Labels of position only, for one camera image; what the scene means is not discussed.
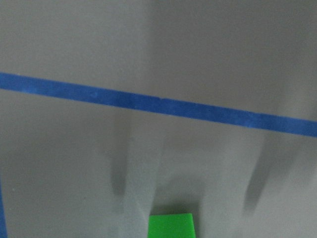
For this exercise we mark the green block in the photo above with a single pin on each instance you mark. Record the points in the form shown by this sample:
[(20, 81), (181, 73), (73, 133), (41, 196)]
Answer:
[(171, 226)]

